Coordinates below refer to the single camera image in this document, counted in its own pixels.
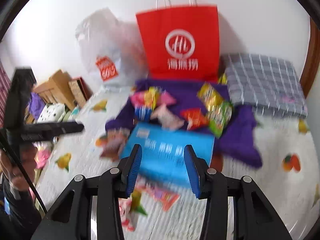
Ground green triangular snack packet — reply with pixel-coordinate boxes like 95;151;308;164
207;101;233;138

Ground dark blue snack packet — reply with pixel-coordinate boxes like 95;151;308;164
135;106;153;122

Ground red snack packet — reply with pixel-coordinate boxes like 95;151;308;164
180;108;209;131

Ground pink yellow chip bag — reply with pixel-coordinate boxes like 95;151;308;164
130;87;177;110

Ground yellow triangular snack packet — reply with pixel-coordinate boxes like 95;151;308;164
197;82;223;112

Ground light pink snack packet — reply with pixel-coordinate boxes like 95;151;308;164
150;105;184;131

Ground person's left hand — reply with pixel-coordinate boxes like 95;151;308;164
0;144;38;192

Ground white dotted pillow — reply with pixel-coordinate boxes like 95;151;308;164
37;103;66;123

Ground purple plush toy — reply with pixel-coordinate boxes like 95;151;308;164
28;92;46;120

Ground white fruit print tablecloth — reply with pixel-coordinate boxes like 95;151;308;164
36;87;319;239

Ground white strawberry candy bag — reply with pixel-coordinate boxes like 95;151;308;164
119;197;135;232

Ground white Miniso plastic bag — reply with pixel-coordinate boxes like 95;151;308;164
75;8;148;87

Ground blue tissue pack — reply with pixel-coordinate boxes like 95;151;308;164
120;122;215;187

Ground purple towel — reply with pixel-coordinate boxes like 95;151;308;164
105;79;263;168

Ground grey checked folded cloth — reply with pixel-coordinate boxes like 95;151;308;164
222;53;308;119

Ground red Haidilao paper bag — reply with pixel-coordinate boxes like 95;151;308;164
136;0;220;82

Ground black cable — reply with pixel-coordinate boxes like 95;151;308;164
0;134;48;215

